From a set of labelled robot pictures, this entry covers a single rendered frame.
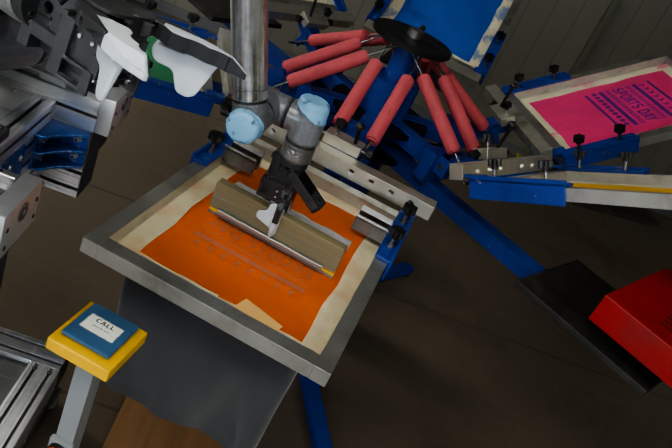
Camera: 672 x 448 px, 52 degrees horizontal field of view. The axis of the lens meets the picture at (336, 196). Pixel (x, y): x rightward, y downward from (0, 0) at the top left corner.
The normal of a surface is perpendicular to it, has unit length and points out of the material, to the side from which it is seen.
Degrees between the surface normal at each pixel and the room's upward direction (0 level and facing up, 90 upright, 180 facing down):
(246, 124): 90
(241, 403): 98
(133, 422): 0
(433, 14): 32
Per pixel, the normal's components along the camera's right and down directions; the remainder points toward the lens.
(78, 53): -0.40, 0.16
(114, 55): -0.58, 0.04
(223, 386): -0.07, 0.57
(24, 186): 0.37, -0.81
